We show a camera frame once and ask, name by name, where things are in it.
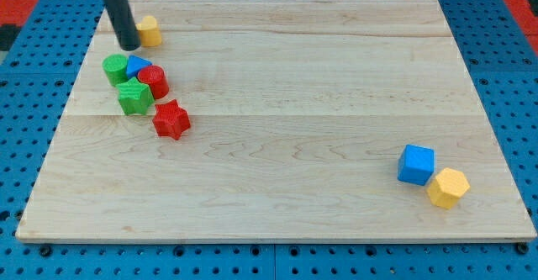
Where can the blue triangle block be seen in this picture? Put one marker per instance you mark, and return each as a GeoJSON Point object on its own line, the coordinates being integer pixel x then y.
{"type": "Point", "coordinates": [135, 64]}

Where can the blue cube block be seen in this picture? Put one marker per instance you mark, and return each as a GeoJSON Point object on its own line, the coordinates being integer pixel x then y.
{"type": "Point", "coordinates": [416, 164]}

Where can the wooden board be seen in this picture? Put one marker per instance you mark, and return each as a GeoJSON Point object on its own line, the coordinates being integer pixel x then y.
{"type": "Point", "coordinates": [299, 111]}

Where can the red star block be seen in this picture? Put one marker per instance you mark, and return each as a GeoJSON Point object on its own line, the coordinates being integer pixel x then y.
{"type": "Point", "coordinates": [171, 120]}

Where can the red cylinder block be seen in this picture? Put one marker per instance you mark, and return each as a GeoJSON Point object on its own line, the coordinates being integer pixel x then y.
{"type": "Point", "coordinates": [155, 77]}

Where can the green star block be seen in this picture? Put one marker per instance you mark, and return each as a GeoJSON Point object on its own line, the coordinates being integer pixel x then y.
{"type": "Point", "coordinates": [134, 96]}

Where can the yellow heart block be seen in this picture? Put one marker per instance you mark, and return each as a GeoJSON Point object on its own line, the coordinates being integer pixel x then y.
{"type": "Point", "coordinates": [149, 31]}

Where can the green cylinder block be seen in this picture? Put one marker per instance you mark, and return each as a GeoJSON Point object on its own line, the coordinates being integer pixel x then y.
{"type": "Point", "coordinates": [114, 67]}

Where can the yellow hexagon block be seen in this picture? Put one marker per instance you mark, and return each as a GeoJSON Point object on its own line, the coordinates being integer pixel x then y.
{"type": "Point", "coordinates": [447, 188]}

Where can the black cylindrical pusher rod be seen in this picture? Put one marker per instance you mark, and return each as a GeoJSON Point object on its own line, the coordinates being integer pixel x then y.
{"type": "Point", "coordinates": [123, 23]}

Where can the blue pegboard base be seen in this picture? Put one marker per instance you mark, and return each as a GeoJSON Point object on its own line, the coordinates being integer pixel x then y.
{"type": "Point", "coordinates": [40, 69]}

